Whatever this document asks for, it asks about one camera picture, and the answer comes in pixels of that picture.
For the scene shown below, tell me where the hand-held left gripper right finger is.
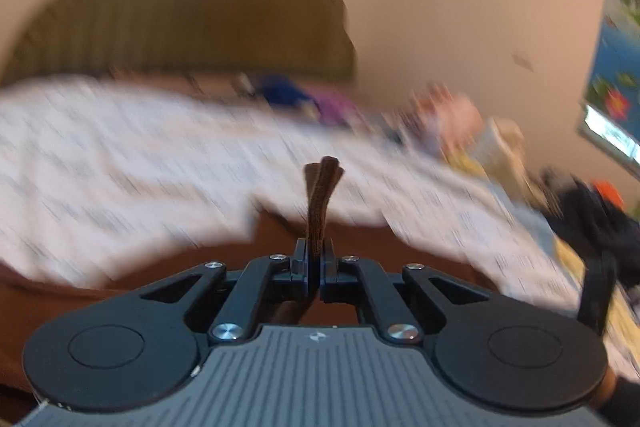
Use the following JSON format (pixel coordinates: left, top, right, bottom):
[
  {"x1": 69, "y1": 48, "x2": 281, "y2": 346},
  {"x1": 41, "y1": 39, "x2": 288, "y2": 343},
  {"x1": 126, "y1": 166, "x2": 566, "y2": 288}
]
[{"x1": 320, "y1": 238, "x2": 494, "y2": 343}]

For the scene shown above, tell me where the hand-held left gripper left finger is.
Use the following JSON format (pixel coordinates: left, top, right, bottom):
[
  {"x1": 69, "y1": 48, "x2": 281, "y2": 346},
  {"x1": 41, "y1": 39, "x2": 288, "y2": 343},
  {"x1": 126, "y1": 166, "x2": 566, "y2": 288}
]
[{"x1": 140, "y1": 238, "x2": 319, "y2": 343}]

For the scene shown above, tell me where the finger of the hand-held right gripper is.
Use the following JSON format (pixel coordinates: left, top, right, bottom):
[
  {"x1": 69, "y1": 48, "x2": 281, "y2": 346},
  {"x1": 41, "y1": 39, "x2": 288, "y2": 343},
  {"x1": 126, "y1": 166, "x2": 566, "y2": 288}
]
[{"x1": 579, "y1": 249, "x2": 619, "y2": 334}]

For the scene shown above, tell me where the brown cloth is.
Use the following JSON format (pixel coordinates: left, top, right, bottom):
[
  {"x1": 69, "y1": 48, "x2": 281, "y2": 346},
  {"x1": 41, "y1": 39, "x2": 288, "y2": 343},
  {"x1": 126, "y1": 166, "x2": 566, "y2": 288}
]
[{"x1": 0, "y1": 156, "x2": 503, "y2": 410}]

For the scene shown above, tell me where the orange thing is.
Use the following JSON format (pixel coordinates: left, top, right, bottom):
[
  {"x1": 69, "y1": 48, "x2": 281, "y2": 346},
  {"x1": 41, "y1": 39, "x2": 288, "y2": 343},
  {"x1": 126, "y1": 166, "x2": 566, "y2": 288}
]
[{"x1": 592, "y1": 179, "x2": 625, "y2": 208}]

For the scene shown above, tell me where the cream yellow cloth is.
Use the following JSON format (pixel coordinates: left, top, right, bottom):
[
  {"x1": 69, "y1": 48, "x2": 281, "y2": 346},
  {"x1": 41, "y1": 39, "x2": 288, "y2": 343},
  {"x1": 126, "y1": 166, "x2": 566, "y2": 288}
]
[{"x1": 445, "y1": 117, "x2": 532, "y2": 204}]

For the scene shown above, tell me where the purple cloth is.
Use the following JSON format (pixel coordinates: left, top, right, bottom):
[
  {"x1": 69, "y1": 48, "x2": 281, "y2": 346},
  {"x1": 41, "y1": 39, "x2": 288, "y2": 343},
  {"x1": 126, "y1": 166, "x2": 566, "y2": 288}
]
[{"x1": 312, "y1": 89, "x2": 367, "y2": 128}]

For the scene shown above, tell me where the blue cloth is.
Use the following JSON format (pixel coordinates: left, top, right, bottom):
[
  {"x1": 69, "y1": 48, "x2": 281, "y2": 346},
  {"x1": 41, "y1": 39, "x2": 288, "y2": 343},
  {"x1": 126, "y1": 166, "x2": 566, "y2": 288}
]
[{"x1": 257, "y1": 74, "x2": 319, "y2": 112}]

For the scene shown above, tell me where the white patterned bedsheet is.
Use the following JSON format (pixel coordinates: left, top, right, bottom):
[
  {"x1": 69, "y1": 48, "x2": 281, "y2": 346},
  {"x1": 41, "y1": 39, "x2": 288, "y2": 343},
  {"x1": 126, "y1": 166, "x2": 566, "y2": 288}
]
[{"x1": 0, "y1": 74, "x2": 640, "y2": 380}]

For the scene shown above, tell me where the olive striped headboard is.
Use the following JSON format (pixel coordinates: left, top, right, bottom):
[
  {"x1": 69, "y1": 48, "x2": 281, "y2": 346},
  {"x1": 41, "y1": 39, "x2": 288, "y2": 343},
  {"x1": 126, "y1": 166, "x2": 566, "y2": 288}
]
[{"x1": 0, "y1": 0, "x2": 359, "y2": 84}]

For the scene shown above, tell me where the wall poster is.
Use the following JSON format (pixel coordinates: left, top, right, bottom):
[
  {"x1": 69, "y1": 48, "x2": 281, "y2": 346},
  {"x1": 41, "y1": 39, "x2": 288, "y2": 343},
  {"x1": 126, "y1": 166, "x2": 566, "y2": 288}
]
[{"x1": 580, "y1": 0, "x2": 640, "y2": 181}]

